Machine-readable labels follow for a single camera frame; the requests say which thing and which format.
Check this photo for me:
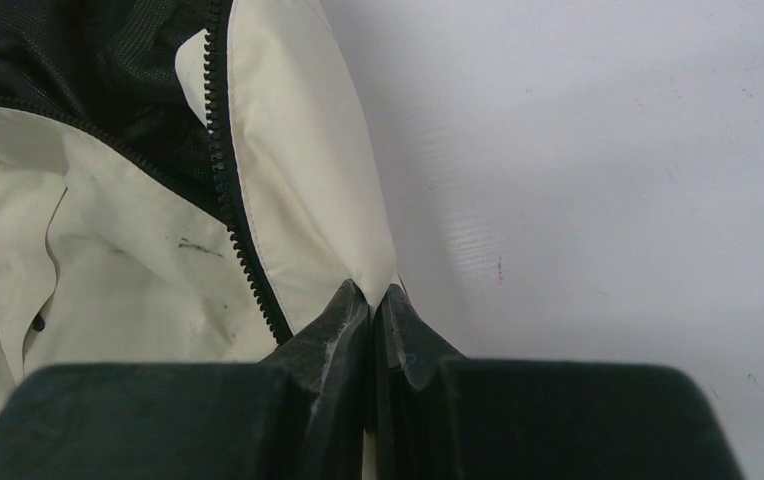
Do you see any beige jacket with black lining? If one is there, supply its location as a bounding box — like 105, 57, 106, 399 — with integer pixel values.
0, 1, 400, 414

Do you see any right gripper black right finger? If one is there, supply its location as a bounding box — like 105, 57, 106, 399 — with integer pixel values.
372, 285, 743, 479

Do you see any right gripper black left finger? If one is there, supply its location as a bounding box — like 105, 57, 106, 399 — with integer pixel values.
0, 281, 370, 479

